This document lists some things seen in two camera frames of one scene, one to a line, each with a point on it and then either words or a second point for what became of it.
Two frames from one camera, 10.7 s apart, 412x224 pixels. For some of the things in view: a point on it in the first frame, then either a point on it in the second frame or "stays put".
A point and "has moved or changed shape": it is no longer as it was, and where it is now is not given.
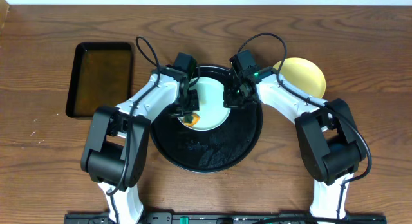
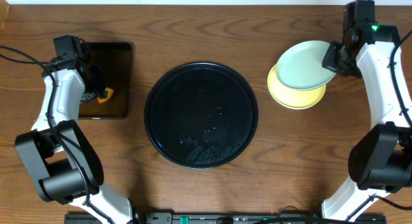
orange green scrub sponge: x=191 y=120 to x=105 y=95
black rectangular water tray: x=102 y=76 stays put
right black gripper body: x=235 y=98 to x=337 y=60
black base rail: x=226 y=218 stays put
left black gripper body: x=188 y=108 to x=93 y=91
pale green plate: x=213 y=114 to x=300 y=65
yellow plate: x=304 y=74 has moved or changed shape
